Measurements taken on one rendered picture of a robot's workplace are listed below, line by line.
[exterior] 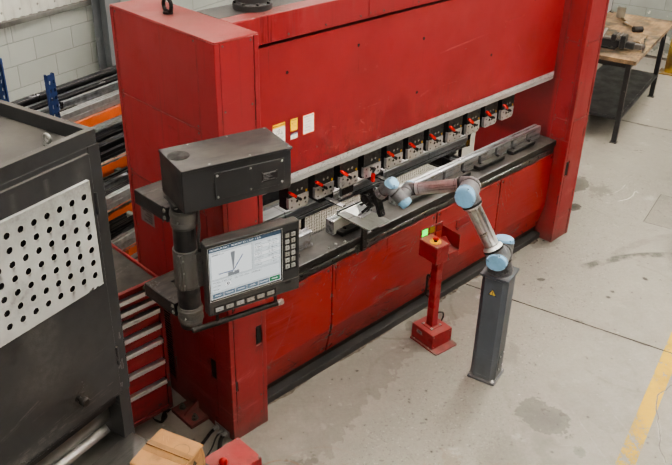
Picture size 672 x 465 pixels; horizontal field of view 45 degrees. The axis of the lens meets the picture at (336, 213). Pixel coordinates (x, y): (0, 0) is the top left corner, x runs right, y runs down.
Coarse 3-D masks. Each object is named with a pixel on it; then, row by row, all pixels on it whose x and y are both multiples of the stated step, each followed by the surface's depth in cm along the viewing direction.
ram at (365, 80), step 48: (480, 0) 505; (528, 0) 544; (288, 48) 405; (336, 48) 429; (384, 48) 457; (432, 48) 488; (480, 48) 524; (528, 48) 566; (288, 96) 417; (336, 96) 443; (384, 96) 472; (432, 96) 506; (480, 96) 544; (336, 144) 457; (384, 144) 489
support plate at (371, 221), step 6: (342, 216) 482; (348, 216) 482; (354, 216) 482; (366, 216) 482; (372, 216) 482; (354, 222) 475; (360, 222) 476; (366, 222) 476; (372, 222) 476; (378, 222) 476; (384, 222) 476; (366, 228) 470; (372, 228) 470
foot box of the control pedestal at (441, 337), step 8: (424, 320) 540; (440, 320) 540; (416, 328) 536; (424, 328) 532; (440, 328) 533; (448, 328) 533; (416, 336) 539; (424, 336) 532; (432, 336) 525; (440, 336) 530; (448, 336) 536; (424, 344) 534; (432, 344) 528; (440, 344) 534; (448, 344) 536; (456, 344) 536; (432, 352) 528; (440, 352) 528
